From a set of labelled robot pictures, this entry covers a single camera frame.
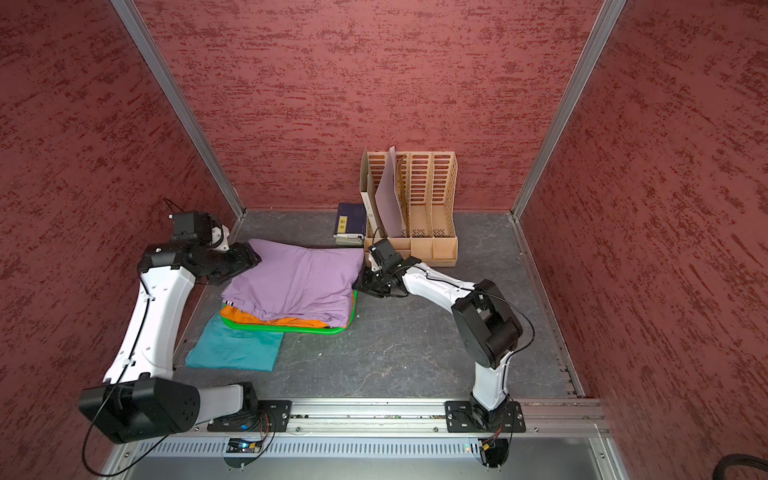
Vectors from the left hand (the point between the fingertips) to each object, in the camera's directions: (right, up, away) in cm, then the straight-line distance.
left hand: (248, 270), depth 76 cm
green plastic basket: (+11, -17, +5) cm, 21 cm away
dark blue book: (+21, +14, +41) cm, 47 cm away
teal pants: (-10, -23, +7) cm, 26 cm away
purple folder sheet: (+36, +22, +25) cm, 49 cm away
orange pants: (-6, -12, +4) cm, 14 cm away
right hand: (+27, -8, +12) cm, 30 cm away
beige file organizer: (+53, +26, +42) cm, 72 cm away
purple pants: (+13, -5, +11) cm, 18 cm away
